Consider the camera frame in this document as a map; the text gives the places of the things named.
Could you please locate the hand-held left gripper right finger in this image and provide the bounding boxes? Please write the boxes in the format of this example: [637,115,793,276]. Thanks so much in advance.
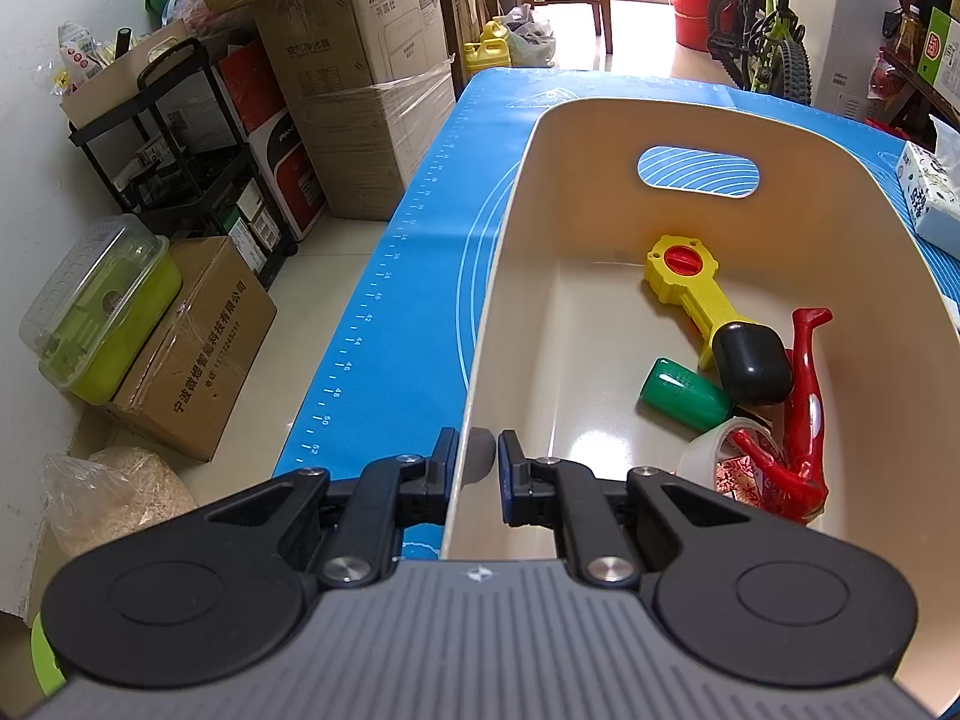
[497,429,752,588]

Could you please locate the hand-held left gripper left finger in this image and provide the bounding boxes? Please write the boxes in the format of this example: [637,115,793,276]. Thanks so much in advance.
[225,427,462,590]

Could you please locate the beige plastic storage bin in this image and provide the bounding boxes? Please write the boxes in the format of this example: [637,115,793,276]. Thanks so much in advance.
[439,94,960,718]

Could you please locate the green cylinder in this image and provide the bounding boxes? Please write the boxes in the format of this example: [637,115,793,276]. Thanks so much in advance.
[639,358,736,433]

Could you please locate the clear tape roll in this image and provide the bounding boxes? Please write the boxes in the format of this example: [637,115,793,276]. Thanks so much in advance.
[679,416,785,500]

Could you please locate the red patterned packet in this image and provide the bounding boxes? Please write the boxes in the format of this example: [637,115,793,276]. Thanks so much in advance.
[712,454,788,518]

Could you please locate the yellow toy tool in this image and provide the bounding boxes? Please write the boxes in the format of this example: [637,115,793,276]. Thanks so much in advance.
[645,234,751,371]

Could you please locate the black oval case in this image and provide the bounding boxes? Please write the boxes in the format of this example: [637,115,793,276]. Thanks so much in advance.
[711,322,794,407]

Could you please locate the red toy pliers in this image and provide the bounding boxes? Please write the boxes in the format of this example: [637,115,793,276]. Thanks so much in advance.
[731,307,834,523]

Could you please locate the blue silicone mat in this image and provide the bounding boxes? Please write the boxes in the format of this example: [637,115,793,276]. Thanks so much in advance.
[271,66,960,563]

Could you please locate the taped cardboard box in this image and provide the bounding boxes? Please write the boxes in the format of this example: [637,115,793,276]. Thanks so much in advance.
[109,236,278,463]

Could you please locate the wrapped cardboard box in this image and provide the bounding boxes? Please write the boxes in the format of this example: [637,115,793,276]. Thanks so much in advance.
[300,60,459,223]

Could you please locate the bag of sawdust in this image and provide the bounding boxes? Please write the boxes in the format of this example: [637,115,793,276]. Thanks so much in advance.
[41,446,200,542]

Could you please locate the red and white appliance box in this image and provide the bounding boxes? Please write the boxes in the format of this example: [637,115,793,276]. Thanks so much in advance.
[217,41,328,242]

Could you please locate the green container with clear lid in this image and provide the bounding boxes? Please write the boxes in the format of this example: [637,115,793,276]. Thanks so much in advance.
[21,214,184,403]

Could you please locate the black utility cart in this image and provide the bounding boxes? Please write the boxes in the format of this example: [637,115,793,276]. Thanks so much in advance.
[69,37,301,290]

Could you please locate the yellow plastic jug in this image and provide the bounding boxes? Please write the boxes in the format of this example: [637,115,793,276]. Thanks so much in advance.
[463,19,512,74]

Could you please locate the white plastic bag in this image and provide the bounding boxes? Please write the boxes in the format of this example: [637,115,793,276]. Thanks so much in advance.
[499,4,557,67]

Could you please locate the large printed cardboard box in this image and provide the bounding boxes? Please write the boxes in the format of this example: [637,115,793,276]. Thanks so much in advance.
[255,0,455,103]

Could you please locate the red bucket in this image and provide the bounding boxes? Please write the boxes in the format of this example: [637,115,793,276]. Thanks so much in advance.
[670,0,721,53]

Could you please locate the white tissue box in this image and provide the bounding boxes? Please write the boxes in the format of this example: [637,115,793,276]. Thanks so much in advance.
[896,114,960,260]

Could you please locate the cardboard box with bottles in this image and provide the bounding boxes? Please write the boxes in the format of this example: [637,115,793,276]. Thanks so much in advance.
[60,19,193,128]

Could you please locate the green and black bicycle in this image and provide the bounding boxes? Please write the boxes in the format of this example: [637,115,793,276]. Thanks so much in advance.
[705,0,823,107]

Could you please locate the white chest freezer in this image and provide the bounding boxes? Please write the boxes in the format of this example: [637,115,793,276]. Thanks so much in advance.
[814,0,920,118]

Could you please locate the green printed box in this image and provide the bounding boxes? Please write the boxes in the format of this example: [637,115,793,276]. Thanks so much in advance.
[919,7,960,88]

